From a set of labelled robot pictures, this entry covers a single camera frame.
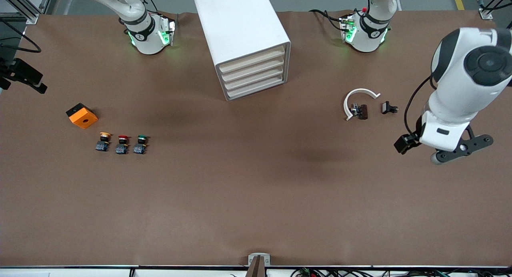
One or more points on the dark brown switch component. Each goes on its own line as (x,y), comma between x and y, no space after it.
(362,111)

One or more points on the aluminium frame post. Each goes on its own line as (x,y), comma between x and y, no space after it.
(30,16)
(484,14)

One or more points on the orange button box black base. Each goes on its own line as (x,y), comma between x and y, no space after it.
(84,119)

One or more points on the white table edge rail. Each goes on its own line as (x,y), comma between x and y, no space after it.
(80,271)

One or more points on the small black switch component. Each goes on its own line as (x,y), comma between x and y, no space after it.
(386,107)

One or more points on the brown table cover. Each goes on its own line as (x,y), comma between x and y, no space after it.
(256,189)

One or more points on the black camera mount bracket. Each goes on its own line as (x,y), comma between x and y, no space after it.
(476,143)

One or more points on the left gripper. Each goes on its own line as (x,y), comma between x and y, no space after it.
(405,143)

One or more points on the red push button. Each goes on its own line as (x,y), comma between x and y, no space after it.
(122,146)

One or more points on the white drawer cabinet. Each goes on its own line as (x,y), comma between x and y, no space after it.
(240,25)

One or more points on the green push button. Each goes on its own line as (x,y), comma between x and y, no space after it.
(140,146)

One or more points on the cream drawer front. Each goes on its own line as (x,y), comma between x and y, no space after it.
(256,88)
(253,69)
(254,79)
(252,60)

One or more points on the grey metal bracket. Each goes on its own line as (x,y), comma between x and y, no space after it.
(259,265)

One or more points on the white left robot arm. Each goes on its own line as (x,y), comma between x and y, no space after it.
(460,89)

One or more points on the yellow push button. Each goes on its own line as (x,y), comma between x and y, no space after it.
(103,143)

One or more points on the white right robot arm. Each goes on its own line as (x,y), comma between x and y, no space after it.
(148,41)

